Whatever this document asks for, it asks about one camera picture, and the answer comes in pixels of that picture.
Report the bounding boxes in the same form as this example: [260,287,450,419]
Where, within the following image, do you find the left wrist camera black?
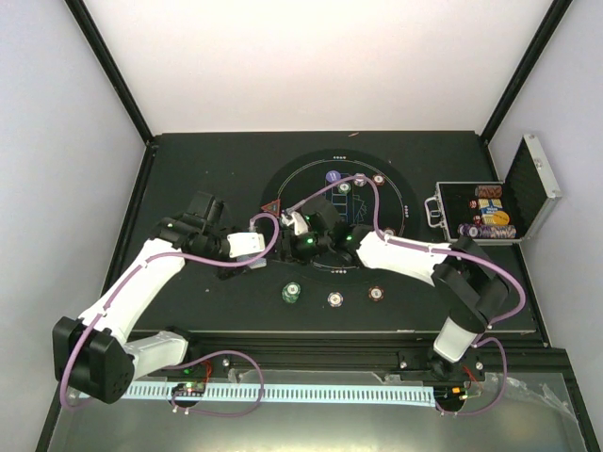
[183,191,224,233]

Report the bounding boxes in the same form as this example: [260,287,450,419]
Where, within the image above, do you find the left controller circuit board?
[171,382,206,396]

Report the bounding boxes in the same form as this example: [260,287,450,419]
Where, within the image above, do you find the white slotted cable duct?
[122,381,435,408]

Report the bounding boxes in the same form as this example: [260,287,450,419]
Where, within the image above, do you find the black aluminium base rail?
[184,332,574,377]

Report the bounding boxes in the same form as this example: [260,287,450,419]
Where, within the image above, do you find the brown chips row in case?
[475,185,503,199]

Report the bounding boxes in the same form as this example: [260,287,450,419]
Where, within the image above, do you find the round black poker mat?
[259,149,420,283]

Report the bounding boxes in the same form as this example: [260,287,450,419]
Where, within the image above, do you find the red chip stack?
[368,286,384,302]

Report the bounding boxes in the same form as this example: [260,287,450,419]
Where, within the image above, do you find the red triangular all-in button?
[261,199,281,218]

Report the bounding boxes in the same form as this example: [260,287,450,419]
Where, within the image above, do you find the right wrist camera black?
[301,196,341,232]

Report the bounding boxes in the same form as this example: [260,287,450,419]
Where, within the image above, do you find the aluminium poker case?
[424,134,562,246]

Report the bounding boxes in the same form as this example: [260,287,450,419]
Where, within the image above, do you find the right controller circuit board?
[433,386,483,402]

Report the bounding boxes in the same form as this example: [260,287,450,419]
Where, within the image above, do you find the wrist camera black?
[183,191,224,233]
[301,196,341,232]

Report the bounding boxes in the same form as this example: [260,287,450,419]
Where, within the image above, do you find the boxed card deck in case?
[478,199,502,225]

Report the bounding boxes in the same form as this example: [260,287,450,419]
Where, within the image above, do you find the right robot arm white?
[276,225,510,379]

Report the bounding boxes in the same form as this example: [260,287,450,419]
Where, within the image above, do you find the green chip stack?
[282,282,302,304]

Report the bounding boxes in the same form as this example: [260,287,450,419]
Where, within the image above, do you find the blue-backed playing card deck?
[236,256,267,269]

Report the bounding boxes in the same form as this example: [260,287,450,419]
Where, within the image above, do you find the yellow round button in case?
[493,210,510,225]

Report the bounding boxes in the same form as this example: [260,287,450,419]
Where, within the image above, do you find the green chips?
[337,183,351,195]

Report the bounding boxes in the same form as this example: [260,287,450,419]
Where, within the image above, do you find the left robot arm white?
[52,214,277,410]

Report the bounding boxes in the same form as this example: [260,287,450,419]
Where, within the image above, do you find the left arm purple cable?
[59,212,279,409]

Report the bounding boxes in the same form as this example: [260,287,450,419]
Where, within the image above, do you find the controller circuit board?
[433,386,483,402]
[171,382,206,396]

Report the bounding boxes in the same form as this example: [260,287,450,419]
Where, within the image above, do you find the purple small blind button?
[325,170,342,184]

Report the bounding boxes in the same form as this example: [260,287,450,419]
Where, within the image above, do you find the purple chips row in case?
[458,223,517,240]

